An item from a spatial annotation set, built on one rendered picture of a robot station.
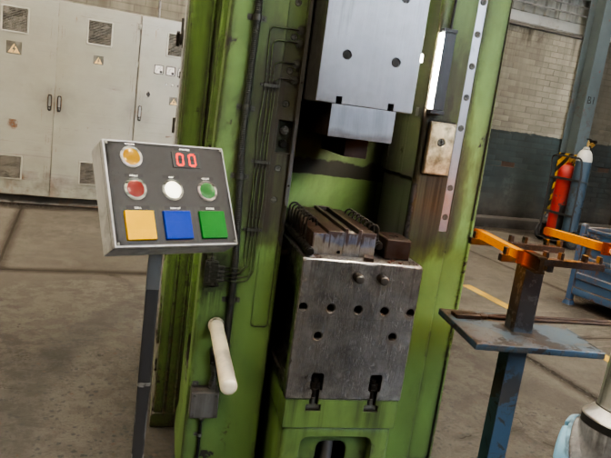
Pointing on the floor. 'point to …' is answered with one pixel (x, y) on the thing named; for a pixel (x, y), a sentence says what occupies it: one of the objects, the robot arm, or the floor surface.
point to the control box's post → (146, 353)
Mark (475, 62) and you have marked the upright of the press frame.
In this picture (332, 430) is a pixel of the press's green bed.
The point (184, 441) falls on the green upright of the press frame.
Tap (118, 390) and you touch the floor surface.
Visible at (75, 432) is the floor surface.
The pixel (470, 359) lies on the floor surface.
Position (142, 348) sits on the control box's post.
